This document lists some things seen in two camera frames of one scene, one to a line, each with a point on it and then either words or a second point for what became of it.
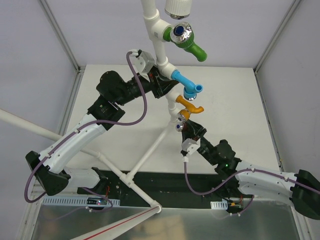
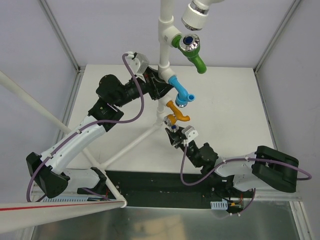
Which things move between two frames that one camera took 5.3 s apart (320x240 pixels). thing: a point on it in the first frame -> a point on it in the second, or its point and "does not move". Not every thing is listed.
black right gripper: x=195 y=135 -> x=180 y=139
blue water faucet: x=190 y=89 -> x=182 y=97
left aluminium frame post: x=61 y=37 does not move
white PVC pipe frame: x=156 y=29 -> x=16 y=215
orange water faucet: x=183 y=115 -> x=171 y=119
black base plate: x=166 y=187 does not move
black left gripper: x=155 y=81 does not move
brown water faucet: x=181 y=126 -> x=174 y=128
